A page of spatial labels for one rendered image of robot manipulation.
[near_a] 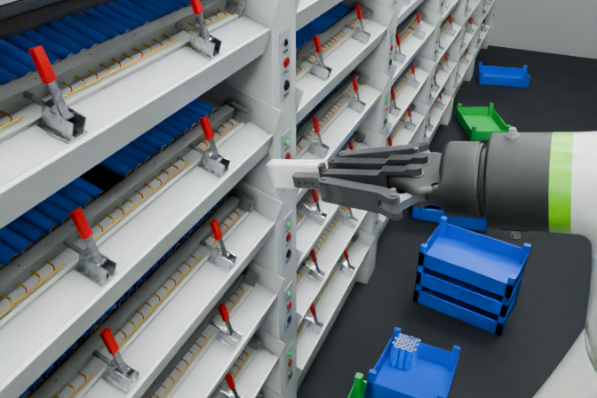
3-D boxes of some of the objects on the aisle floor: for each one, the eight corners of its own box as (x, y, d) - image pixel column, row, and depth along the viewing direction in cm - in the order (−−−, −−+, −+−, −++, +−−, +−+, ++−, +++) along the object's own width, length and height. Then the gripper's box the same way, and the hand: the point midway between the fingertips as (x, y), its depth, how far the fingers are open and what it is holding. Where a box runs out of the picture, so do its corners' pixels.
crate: (390, 349, 178) (394, 326, 176) (455, 370, 171) (461, 346, 169) (362, 398, 151) (368, 371, 149) (440, 426, 144) (445, 398, 142)
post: (374, 268, 211) (431, -366, 121) (366, 284, 204) (420, -379, 114) (324, 254, 218) (342, -355, 128) (314, 269, 211) (327, -366, 121)
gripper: (477, 250, 52) (251, 231, 62) (497, 181, 62) (300, 175, 73) (473, 178, 48) (235, 171, 59) (494, 117, 59) (289, 120, 69)
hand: (298, 173), depth 64 cm, fingers closed
